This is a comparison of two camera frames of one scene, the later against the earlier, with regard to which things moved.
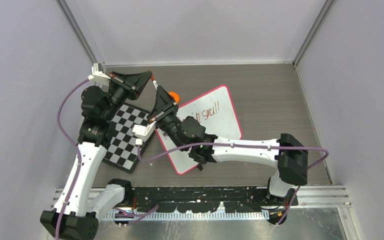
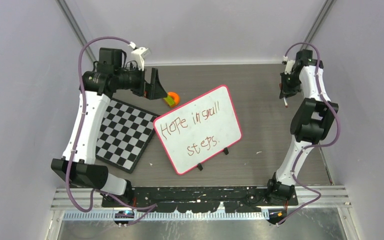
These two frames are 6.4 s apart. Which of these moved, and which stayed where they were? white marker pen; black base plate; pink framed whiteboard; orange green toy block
Moved: white marker pen
Stayed: orange green toy block; black base plate; pink framed whiteboard
